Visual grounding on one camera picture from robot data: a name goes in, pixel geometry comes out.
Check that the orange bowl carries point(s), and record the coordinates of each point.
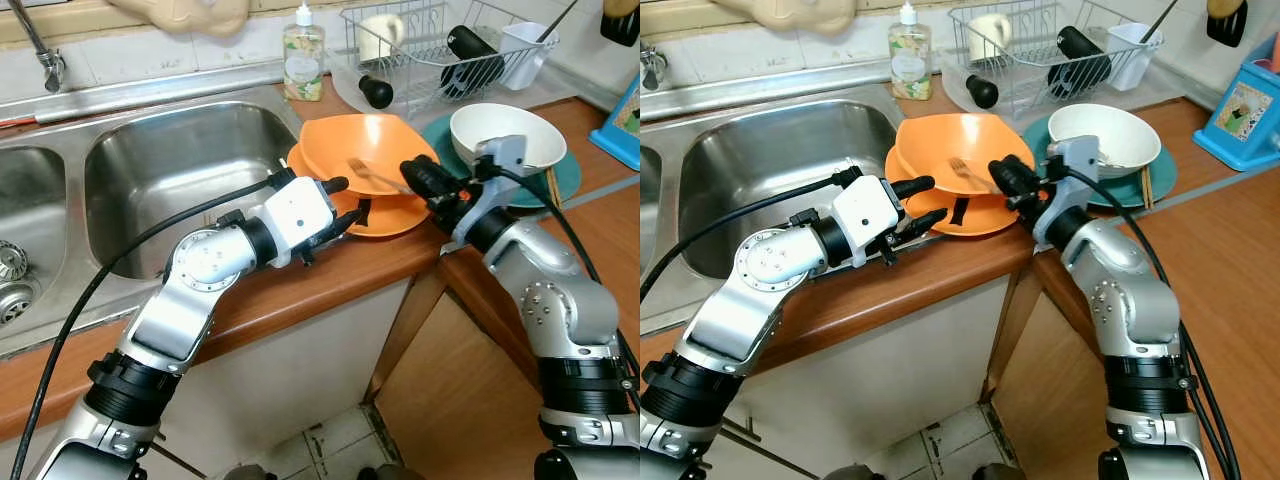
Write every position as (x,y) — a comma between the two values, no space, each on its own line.
(370,140)
(960,140)

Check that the thin red stick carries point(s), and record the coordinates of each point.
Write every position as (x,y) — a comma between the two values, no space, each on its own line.
(18,121)

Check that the clear drain tray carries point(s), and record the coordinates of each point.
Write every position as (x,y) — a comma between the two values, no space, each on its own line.
(955,93)
(345,93)

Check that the teal plate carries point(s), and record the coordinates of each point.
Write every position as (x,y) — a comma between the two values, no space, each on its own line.
(566,180)
(1160,175)

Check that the black flat utensil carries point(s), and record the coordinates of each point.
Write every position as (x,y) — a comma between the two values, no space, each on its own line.
(364,212)

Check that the black round knob grinder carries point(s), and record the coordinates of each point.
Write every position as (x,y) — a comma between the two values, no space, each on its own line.
(982,92)
(377,92)

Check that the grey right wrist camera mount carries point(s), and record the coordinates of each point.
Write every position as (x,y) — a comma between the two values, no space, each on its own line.
(1072,155)
(500,155)

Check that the cream mug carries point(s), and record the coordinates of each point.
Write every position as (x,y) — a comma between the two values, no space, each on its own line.
(990,38)
(380,38)

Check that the black cylinder bottle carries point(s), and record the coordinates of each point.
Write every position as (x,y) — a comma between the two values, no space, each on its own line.
(1078,60)
(472,60)

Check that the white cabinet front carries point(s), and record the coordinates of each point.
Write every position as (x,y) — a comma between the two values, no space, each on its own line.
(300,370)
(900,370)

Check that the wooden chopstick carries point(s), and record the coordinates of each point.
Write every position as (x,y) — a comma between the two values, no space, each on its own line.
(556,188)
(1144,190)
(549,188)
(1151,190)

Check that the dish soap bottle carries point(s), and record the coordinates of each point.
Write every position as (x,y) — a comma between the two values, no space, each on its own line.
(910,60)
(303,60)

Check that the orange plate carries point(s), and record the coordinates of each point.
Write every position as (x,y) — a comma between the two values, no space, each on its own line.
(392,222)
(985,223)

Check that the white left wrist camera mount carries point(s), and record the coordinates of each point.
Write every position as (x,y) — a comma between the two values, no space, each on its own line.
(300,215)
(868,210)

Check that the beige plastic object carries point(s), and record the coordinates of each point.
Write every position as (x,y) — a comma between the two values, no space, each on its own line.
(785,15)
(180,15)

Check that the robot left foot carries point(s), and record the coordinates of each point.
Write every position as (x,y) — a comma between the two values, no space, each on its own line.
(250,473)
(848,473)

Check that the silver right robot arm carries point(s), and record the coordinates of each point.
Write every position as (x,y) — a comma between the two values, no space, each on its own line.
(560,300)
(1130,290)

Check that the black spatula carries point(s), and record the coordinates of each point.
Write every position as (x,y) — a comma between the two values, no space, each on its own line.
(622,22)
(1227,22)

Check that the blue box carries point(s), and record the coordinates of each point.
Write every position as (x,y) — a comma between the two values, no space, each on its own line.
(1240,120)
(620,125)

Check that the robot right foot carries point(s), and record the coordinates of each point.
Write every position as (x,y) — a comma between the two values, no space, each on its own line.
(995,473)
(377,473)

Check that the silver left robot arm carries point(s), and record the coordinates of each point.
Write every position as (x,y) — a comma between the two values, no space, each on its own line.
(745,310)
(190,300)

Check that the metal faucet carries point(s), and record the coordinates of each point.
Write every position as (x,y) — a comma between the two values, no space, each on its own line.
(655,65)
(48,65)

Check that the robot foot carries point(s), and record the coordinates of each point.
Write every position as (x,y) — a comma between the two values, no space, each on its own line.
(848,473)
(995,473)
(377,473)
(250,473)

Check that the white bowl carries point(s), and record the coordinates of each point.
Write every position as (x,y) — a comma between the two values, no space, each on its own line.
(525,122)
(1110,125)

